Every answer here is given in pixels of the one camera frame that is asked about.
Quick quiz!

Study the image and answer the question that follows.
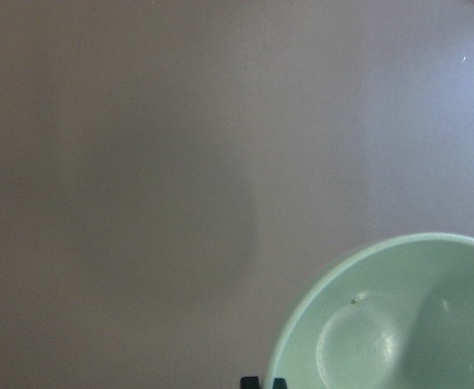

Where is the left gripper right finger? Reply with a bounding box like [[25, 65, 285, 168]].
[[272, 378, 287, 389]]

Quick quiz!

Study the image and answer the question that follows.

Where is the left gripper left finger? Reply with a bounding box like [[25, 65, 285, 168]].
[[239, 376, 259, 389]]

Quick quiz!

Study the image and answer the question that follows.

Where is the mint green bowl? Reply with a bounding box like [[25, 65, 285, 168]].
[[263, 233, 474, 388]]

